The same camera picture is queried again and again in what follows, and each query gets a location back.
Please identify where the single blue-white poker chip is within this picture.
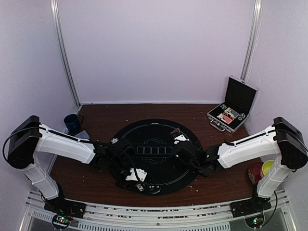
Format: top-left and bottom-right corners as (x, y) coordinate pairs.
(111, 138), (119, 144)

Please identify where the red triangular button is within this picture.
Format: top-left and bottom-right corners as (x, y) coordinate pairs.
(170, 128), (181, 137)

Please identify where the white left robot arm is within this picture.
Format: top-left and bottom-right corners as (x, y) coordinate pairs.
(2, 115), (151, 214)

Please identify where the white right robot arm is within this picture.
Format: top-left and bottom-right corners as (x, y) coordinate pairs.
(171, 117), (308, 213)

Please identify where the black round poker mat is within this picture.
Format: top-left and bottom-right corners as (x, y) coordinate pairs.
(114, 119), (200, 195)

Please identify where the blue-backed playing card deck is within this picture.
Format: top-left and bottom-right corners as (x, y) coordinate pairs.
(75, 130), (90, 139)

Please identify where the red card deck in case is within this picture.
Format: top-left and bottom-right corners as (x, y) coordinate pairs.
(219, 114), (233, 124)

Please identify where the dark blue ceramic mug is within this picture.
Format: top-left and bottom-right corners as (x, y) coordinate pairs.
(64, 114), (84, 133)

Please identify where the red patterned bowl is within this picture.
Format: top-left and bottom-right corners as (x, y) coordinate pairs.
(247, 162), (263, 185)

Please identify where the aluminium poker chip case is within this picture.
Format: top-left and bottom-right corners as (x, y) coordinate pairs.
(207, 76), (258, 133)

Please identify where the yellow-green plastic bowl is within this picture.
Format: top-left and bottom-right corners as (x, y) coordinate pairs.
(260, 160), (274, 178)

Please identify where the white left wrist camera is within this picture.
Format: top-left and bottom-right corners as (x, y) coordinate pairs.
(126, 168), (147, 182)

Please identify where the aluminium front rail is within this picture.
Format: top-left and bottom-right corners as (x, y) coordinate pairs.
(17, 190), (299, 231)

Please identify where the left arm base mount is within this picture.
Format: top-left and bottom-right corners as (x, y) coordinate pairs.
(44, 200), (86, 218)

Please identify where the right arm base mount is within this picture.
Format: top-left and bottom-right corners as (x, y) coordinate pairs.
(230, 198), (271, 218)

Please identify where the aluminium right corner post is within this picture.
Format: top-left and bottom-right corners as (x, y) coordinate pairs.
(240, 0), (263, 82)

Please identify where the aluminium corner post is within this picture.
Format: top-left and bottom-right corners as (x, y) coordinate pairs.
(240, 0), (263, 82)
(51, 0), (81, 108)

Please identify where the aluminium left corner post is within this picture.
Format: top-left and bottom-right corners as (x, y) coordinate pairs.
(51, 0), (81, 108)

